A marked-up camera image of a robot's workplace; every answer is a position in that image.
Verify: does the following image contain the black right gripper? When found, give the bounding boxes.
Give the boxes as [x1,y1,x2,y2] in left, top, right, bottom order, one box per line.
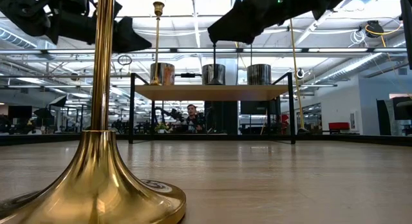
[207,0,319,45]

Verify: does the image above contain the small background flower pot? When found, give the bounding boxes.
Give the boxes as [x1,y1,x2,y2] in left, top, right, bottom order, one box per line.
[154,122,173,135]

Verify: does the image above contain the black metal table frame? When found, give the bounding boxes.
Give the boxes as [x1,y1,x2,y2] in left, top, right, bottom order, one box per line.
[0,133,412,147]

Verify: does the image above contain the candle jar orange label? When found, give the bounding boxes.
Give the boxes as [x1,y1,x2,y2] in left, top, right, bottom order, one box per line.
[150,62,176,86]

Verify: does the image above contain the black ceiling cable reel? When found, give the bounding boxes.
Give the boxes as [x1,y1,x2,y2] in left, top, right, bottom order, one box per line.
[364,19,385,39]

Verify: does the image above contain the gold brass candlestick holder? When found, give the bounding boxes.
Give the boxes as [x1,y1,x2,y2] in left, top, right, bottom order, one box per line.
[150,1,166,87]
[0,0,187,224]

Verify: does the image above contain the wooden shelf black legs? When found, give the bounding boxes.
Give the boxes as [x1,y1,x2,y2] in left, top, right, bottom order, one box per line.
[128,71,297,145]

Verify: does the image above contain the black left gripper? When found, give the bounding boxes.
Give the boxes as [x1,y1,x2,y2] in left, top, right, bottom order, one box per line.
[46,8,153,54]

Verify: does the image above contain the person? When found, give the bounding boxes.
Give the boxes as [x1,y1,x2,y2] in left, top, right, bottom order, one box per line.
[184,104,207,134]

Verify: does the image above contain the silver candle tin white wax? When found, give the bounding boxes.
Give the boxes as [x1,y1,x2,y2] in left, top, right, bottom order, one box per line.
[201,63,227,86]

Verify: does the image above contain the red background bin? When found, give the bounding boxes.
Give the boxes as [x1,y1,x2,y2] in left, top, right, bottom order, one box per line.
[328,122,351,133]

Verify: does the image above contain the black candlestick holder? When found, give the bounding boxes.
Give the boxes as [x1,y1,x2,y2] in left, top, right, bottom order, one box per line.
[205,42,225,86]

